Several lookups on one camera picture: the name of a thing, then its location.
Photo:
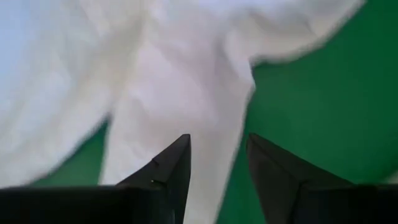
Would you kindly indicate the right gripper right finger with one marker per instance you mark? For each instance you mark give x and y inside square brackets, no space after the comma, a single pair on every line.
[283,189]

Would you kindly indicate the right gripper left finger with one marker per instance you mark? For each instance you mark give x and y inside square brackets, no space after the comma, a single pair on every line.
[168,186]

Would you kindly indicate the white shirt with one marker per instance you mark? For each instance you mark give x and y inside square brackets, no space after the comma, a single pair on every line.
[155,62]

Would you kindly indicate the green table mat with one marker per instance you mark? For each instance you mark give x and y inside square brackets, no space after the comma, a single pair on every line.
[311,109]

